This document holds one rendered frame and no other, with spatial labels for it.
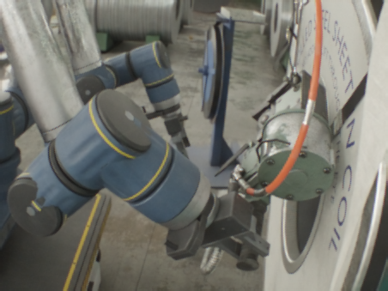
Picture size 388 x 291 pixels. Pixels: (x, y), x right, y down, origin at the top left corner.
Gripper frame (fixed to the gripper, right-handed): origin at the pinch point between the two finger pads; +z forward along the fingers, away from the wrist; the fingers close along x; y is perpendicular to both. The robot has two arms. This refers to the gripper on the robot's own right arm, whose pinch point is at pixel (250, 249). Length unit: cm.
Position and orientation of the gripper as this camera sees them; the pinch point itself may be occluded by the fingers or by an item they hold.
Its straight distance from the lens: 79.7
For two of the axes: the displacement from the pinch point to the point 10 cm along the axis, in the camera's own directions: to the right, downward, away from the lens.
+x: -7.0, 3.5, 6.2
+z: 6.8, 5.7, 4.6
